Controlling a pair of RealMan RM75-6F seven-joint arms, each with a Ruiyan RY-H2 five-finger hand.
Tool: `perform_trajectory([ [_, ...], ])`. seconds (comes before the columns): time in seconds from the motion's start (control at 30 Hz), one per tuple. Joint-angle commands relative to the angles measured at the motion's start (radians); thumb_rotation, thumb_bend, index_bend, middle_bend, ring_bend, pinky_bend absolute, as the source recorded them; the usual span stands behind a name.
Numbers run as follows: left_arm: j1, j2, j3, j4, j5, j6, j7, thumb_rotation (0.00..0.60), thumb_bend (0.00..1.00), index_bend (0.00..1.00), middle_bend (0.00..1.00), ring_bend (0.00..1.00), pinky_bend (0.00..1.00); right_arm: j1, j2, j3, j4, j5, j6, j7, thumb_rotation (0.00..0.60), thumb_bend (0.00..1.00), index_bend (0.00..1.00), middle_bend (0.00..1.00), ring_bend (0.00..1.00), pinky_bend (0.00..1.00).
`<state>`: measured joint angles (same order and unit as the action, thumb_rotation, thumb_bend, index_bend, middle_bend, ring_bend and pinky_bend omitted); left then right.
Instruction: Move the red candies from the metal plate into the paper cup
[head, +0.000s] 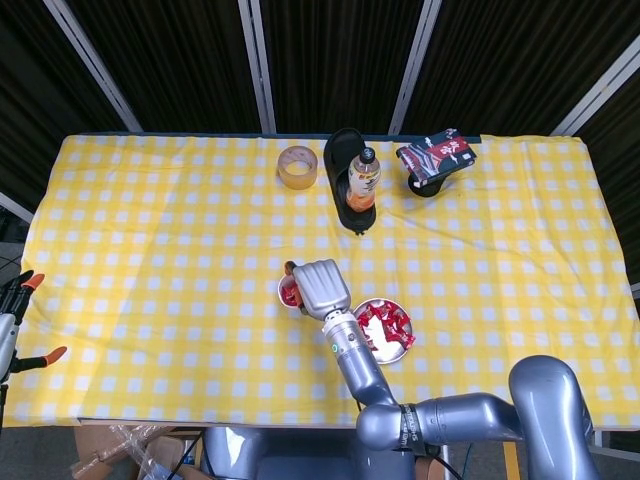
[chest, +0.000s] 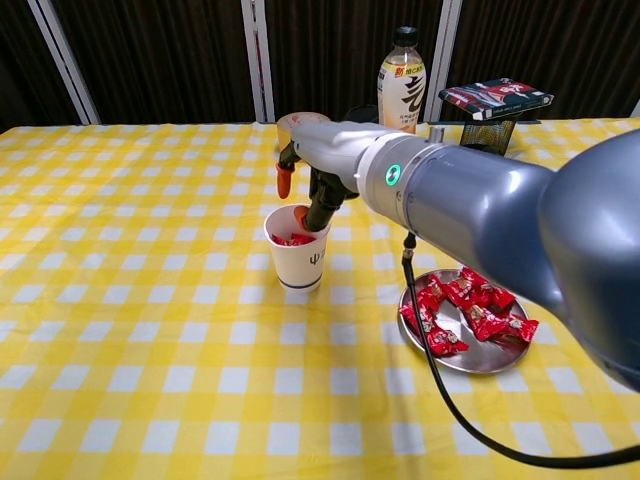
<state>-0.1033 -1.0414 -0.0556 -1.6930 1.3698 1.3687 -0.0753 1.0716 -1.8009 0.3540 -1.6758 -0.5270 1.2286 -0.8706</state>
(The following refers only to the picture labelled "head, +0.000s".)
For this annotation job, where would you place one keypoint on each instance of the white paper cup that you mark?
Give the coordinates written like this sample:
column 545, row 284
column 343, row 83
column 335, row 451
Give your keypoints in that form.
column 281, row 285

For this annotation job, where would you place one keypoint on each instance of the grey robot torso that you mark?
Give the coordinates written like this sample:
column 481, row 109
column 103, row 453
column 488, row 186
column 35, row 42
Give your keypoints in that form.
column 290, row 455

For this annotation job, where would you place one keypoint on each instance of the black oval plastic tray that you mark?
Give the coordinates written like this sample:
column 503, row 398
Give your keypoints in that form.
column 340, row 150

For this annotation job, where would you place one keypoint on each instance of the metal bowl of red candies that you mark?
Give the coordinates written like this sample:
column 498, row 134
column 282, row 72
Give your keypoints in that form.
column 382, row 347

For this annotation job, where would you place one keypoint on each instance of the yellow table leg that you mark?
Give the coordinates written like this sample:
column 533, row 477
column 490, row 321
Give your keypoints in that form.
column 511, row 462

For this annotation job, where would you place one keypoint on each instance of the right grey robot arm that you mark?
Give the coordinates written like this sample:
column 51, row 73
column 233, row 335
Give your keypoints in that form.
column 365, row 375

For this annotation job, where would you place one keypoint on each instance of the black pleated curtain panel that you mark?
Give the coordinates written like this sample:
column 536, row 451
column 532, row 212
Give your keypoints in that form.
column 500, row 60
column 40, row 100
column 335, row 60
column 620, row 175
column 175, row 60

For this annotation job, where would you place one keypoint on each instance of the yellow white checked tablecloth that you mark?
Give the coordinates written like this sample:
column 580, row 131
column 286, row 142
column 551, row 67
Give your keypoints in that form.
column 175, row 250

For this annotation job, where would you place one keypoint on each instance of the clear plastic wrap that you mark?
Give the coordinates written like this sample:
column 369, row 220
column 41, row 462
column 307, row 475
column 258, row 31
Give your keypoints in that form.
column 125, row 435

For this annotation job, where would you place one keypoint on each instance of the red candy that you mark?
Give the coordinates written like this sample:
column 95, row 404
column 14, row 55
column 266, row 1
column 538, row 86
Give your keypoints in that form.
column 289, row 295
column 387, row 307
column 366, row 315
column 406, row 340
column 370, row 343
column 399, row 324

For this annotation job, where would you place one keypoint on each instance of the black small bowl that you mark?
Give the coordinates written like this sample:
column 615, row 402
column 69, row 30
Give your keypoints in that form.
column 430, row 191

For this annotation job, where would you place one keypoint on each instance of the brown cardboard box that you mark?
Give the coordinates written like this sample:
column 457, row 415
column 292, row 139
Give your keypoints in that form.
column 90, row 450

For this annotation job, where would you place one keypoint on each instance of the brown packing tape roll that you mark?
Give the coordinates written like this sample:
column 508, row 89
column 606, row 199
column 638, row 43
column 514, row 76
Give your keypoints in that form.
column 297, row 180

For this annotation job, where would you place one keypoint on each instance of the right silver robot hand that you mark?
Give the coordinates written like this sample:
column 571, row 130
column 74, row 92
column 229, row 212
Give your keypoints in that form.
column 322, row 287

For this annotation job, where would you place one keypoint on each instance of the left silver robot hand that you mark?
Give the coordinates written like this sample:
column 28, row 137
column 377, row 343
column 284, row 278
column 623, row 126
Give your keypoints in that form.
column 8, row 340

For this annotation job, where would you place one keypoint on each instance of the orange drink plastic bottle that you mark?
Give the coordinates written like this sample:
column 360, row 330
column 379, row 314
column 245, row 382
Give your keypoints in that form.
column 362, row 185

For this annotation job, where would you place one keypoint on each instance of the white metal frame post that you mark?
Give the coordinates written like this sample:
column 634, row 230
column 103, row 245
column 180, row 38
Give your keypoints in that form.
column 15, row 207
column 257, row 65
column 415, row 65
column 600, row 94
column 89, row 60

